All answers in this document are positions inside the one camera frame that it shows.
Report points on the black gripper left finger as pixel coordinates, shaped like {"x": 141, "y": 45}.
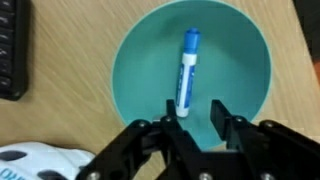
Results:
{"x": 146, "y": 150}

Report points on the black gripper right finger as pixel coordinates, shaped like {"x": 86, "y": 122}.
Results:
{"x": 266, "y": 150}

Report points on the blue and white marker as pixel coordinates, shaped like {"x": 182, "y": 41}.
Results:
{"x": 186, "y": 73}

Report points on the teal bowl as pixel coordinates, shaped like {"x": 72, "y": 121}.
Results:
{"x": 230, "y": 66}

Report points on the white bicycle helmet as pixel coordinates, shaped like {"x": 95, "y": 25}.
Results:
{"x": 40, "y": 161}

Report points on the black keyboard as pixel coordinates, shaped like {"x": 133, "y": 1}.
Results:
{"x": 11, "y": 50}

